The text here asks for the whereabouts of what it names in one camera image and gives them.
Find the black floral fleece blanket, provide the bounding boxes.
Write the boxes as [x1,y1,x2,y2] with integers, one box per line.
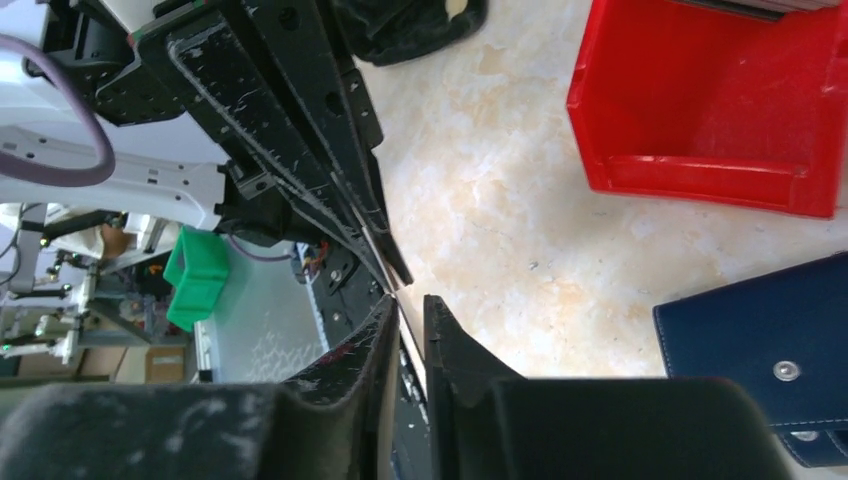
[331,0,489,67]

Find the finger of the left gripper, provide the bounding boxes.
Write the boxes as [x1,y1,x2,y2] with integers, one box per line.
[221,1,414,286]

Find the navy leather card holder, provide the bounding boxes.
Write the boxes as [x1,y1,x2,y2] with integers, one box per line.
[653,252,847,468]

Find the gold credit card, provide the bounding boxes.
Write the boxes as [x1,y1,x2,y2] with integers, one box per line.
[327,172,429,386]

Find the green plastic bin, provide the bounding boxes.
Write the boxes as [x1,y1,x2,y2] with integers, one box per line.
[163,227,230,332]

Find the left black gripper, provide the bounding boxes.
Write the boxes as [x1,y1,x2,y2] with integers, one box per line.
[41,1,398,288]

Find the red plastic bin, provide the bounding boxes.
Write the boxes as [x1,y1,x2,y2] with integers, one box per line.
[566,1,847,218]

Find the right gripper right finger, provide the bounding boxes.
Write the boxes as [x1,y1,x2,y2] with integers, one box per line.
[423,295,790,479]

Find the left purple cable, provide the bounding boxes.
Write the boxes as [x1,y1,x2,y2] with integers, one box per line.
[0,33,117,189]

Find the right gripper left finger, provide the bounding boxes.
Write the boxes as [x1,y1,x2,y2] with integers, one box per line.
[1,296,399,479]

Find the cards stack in bin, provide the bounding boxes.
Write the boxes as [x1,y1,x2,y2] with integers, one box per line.
[681,0,843,21]

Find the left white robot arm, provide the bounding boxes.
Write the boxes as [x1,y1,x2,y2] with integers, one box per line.
[1,1,413,288]

